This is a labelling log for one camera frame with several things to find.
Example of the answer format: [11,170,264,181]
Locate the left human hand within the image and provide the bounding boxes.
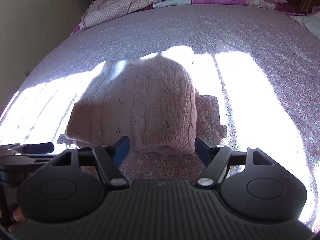
[8,206,25,232]

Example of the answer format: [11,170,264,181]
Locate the floral pink bed sheet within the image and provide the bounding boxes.
[1,5,319,231]

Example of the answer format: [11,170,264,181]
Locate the white pillow purple ruffle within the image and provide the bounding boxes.
[288,5,320,39]

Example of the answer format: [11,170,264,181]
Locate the pink knitted sweater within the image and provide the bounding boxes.
[65,46,197,154]

